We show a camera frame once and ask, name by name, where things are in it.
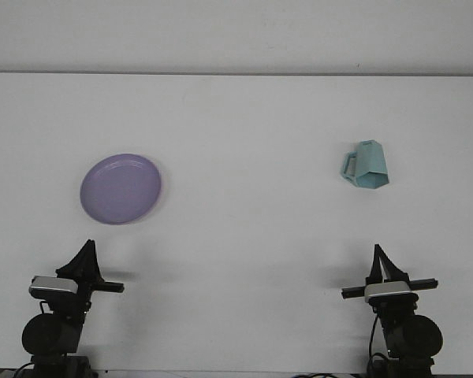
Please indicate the pale purple round plate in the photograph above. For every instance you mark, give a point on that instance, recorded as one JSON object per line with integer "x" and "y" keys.
{"x": 120, "y": 189}

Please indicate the pale blue hexagonal cup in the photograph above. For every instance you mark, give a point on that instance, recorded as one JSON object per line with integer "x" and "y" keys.
{"x": 372, "y": 161}

